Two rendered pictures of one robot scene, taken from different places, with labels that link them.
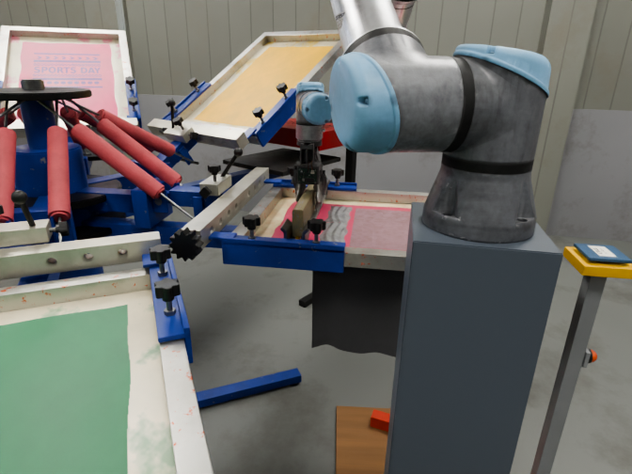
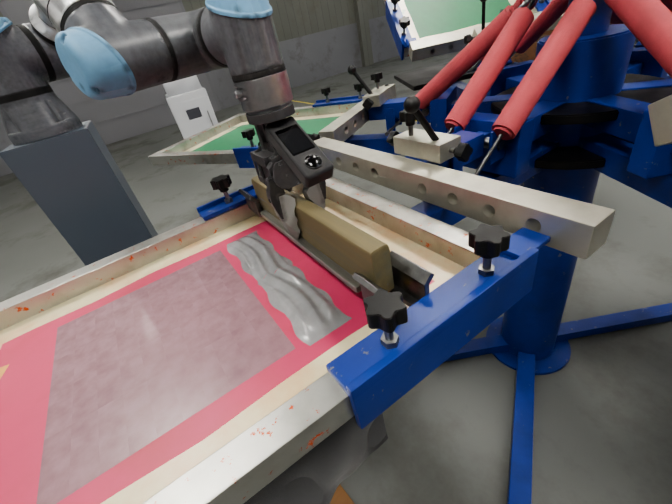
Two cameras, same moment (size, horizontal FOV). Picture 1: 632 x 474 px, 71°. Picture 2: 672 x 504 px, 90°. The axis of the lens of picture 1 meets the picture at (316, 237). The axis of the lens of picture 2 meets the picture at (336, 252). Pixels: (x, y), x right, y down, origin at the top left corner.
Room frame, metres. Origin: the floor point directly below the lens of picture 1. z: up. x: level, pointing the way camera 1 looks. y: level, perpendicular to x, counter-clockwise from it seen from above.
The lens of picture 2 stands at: (1.72, -0.23, 1.29)
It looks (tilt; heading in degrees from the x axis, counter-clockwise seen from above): 34 degrees down; 146
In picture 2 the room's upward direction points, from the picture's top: 13 degrees counter-clockwise
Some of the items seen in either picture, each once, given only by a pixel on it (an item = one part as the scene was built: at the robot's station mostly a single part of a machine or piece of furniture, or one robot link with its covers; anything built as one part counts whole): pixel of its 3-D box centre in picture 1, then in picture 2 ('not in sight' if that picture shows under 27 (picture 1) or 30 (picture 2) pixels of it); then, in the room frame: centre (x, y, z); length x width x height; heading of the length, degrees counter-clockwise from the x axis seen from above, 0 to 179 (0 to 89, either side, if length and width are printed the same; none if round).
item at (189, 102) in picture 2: not in sight; (190, 107); (-3.85, 1.56, 0.64); 0.72 x 0.59 x 1.28; 168
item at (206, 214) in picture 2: (283, 251); (263, 198); (1.00, 0.08, 0.98); 0.30 x 0.05 x 0.07; 83
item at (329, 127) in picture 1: (320, 130); not in sight; (2.51, -0.01, 1.06); 0.61 x 0.46 x 0.12; 143
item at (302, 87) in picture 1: (309, 103); (244, 28); (1.25, 0.02, 1.31); 0.09 x 0.08 x 0.11; 10
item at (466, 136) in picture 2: (199, 197); (445, 156); (1.32, 0.36, 1.02); 0.17 x 0.06 x 0.05; 83
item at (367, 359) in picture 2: (314, 191); (442, 320); (1.55, 0.01, 0.98); 0.30 x 0.05 x 0.07; 83
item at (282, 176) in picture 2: (308, 162); (279, 147); (1.25, 0.02, 1.15); 0.09 x 0.08 x 0.12; 173
